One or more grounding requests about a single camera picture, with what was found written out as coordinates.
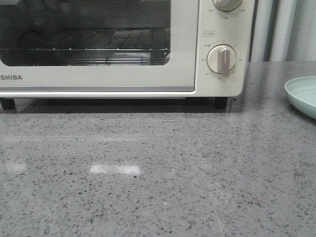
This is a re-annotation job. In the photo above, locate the beige timer knob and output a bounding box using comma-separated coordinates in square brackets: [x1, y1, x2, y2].
[207, 44, 237, 76]

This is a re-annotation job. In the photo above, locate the cream toaster oven body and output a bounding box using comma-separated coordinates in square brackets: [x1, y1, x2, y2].
[0, 0, 255, 99]

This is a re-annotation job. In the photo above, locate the metal wire oven rack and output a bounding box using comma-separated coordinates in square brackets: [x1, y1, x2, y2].
[0, 28, 171, 67]

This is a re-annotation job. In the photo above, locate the grey curtain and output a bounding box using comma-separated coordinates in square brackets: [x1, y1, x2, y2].
[249, 0, 316, 62]

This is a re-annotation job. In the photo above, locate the black left oven foot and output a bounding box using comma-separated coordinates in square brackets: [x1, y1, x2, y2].
[0, 98, 15, 110]

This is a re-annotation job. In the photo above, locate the black oven foot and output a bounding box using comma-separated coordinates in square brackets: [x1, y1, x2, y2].
[0, 98, 15, 110]
[214, 97, 228, 110]

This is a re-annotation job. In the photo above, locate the mint green plate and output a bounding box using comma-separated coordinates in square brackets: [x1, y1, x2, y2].
[284, 76, 316, 119]

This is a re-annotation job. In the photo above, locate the beige temperature knob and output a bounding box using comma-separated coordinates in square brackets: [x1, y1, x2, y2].
[213, 0, 242, 12]

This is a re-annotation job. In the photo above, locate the black right oven foot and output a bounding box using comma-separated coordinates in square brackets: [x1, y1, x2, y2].
[214, 97, 228, 110]

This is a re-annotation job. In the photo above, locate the oven glass door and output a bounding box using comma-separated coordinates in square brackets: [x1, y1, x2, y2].
[0, 0, 200, 93]

